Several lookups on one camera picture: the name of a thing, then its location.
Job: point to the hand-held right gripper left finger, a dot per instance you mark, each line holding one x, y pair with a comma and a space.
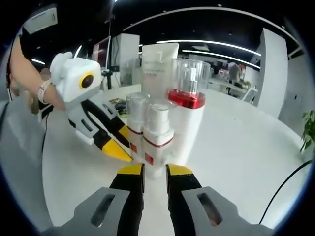
128, 196

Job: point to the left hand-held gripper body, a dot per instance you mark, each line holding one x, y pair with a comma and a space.
78, 81

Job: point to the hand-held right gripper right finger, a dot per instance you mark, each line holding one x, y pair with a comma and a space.
182, 196

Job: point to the small white skincare bottle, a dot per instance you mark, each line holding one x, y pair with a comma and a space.
157, 137
135, 118

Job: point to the white skincare tube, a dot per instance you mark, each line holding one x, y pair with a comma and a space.
157, 66

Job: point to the large red-ringed white skincare bottle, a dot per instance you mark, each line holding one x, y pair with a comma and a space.
189, 118

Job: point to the person's left hand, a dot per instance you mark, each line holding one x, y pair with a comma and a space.
55, 98

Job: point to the dark green foil packet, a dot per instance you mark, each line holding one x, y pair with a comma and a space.
119, 105

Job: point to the white wristwatch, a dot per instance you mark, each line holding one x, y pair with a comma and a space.
44, 91

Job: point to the ceiling air conditioner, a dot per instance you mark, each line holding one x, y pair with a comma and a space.
41, 19

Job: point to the white office chair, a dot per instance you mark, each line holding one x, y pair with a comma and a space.
250, 96

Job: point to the potted green plant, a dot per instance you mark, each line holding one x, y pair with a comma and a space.
308, 130

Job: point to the white square pillar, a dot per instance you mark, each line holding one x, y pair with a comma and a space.
272, 66

